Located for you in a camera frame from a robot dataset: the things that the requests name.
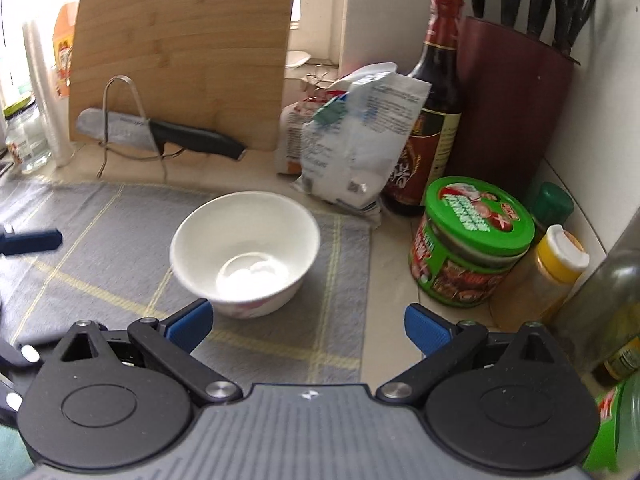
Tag dark soy sauce bottle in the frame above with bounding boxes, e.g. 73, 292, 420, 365
382, 0, 463, 217

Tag dark bottle yellow label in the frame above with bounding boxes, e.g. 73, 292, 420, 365
592, 332, 640, 388

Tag white printed plastic bag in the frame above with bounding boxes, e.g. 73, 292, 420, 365
292, 62, 432, 217

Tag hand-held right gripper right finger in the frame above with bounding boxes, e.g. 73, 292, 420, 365
375, 304, 561, 403

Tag grey checked dish towel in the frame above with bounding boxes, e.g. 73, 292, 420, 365
0, 180, 372, 386

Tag green lid spice jar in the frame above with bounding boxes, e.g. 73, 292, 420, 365
530, 182, 575, 246

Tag tall plastic wrap roll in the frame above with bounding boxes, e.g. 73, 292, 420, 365
22, 17, 71, 167

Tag white bowl pink print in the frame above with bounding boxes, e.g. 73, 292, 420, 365
170, 191, 321, 319

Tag bamboo cutting board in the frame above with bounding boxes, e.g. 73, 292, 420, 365
69, 0, 300, 152

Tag yellow lid spice jar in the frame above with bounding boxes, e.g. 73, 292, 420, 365
490, 225, 591, 333

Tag green round tin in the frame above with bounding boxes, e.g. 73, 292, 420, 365
409, 176, 536, 308

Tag orange white plastic bag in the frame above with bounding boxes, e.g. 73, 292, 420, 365
276, 92, 333, 176

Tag black handled scissors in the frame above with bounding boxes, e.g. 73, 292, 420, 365
552, 0, 598, 57

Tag maroon knife block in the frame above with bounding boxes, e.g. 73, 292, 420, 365
445, 15, 581, 201

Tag green plastic bottle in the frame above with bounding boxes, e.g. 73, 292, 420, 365
582, 377, 640, 476

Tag glass jar green lid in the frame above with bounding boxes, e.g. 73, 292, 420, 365
4, 95, 53, 173

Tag orange cooking oil bottle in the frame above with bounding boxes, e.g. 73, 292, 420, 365
52, 0, 83, 98

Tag black handled kitchen knife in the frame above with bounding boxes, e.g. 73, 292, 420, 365
76, 107, 247, 161

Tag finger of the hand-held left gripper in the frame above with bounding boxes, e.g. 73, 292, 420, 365
0, 227, 62, 257
0, 340, 40, 423

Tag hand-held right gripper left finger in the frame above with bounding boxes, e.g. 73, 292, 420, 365
60, 298, 243, 406

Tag dark glass bottle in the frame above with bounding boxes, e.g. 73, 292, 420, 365
545, 220, 640, 376

